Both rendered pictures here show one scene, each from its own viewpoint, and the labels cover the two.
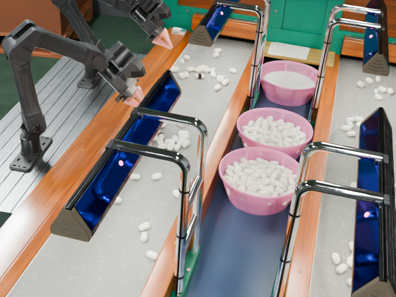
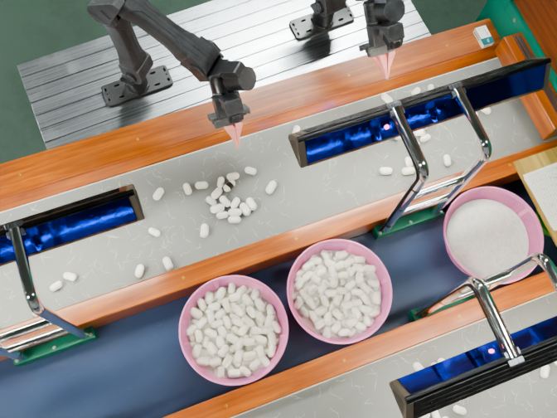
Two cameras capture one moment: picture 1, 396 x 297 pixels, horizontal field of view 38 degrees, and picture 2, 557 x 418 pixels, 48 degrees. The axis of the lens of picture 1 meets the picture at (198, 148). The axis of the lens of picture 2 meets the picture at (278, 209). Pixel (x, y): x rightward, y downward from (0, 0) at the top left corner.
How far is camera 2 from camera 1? 149 cm
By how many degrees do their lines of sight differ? 45
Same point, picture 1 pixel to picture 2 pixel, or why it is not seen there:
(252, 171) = (239, 315)
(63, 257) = not seen: outside the picture
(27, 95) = (119, 47)
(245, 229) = (167, 355)
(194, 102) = (333, 168)
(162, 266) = not seen: hidden behind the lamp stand
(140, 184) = (134, 226)
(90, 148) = (144, 144)
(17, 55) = (95, 13)
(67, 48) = (160, 37)
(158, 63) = (376, 76)
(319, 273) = not seen: outside the picture
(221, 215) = (171, 320)
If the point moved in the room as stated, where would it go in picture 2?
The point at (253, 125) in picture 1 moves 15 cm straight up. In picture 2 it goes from (344, 258) to (354, 242)
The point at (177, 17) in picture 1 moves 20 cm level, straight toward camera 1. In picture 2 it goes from (501, 15) to (450, 48)
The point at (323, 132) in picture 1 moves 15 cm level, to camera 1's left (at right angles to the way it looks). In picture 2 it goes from (375, 351) to (341, 298)
